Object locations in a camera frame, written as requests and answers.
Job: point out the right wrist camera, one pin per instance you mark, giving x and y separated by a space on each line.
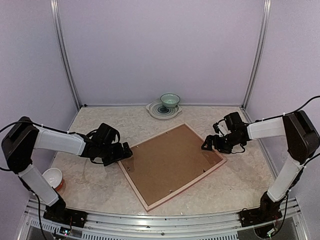
219 129

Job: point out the left aluminium corner post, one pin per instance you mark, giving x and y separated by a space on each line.
54 5

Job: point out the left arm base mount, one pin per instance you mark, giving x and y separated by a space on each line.
66 216

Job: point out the wooden picture frame red edge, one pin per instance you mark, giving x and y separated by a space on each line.
217 167

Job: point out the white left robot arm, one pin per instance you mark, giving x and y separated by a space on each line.
25 136

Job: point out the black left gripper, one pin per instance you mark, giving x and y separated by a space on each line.
120 155

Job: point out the aluminium corner post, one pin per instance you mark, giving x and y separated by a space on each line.
54 5
258 53

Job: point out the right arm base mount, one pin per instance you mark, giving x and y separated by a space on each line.
260 215

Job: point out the white bowl orange outside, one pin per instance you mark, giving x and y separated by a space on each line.
54 177

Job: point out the green ceramic bowl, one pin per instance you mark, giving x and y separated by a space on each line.
170 100

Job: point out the white plate green rings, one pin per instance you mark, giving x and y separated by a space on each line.
160 112

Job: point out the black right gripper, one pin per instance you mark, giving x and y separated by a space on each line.
209 139

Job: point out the right aluminium corner post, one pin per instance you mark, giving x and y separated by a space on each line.
258 53

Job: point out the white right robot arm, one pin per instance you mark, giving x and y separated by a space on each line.
295 134

